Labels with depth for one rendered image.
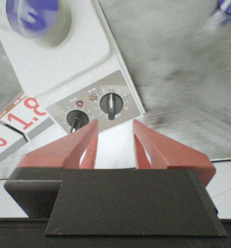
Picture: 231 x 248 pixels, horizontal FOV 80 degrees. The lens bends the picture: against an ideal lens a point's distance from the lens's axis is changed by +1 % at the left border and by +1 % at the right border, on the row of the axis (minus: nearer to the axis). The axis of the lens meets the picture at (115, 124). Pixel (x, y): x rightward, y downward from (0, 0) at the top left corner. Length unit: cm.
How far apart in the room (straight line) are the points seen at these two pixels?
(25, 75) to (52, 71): 4
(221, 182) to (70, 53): 28
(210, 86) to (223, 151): 10
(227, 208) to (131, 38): 31
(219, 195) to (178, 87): 18
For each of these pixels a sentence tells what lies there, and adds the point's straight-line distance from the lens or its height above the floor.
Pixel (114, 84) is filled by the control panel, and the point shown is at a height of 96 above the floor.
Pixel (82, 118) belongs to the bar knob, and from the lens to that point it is 20.
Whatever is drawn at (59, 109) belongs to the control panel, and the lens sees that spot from 21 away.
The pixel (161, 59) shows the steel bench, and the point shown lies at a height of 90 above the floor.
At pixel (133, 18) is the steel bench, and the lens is 27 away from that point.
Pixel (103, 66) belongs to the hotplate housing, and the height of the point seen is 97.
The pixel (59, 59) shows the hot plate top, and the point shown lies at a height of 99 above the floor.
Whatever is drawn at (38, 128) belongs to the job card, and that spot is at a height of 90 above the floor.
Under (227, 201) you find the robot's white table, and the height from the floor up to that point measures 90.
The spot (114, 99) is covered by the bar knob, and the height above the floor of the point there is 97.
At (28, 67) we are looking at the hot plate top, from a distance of 21.
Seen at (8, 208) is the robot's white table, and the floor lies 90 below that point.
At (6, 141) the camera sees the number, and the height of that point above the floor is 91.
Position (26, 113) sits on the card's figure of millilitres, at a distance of 30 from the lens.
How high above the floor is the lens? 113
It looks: 75 degrees down
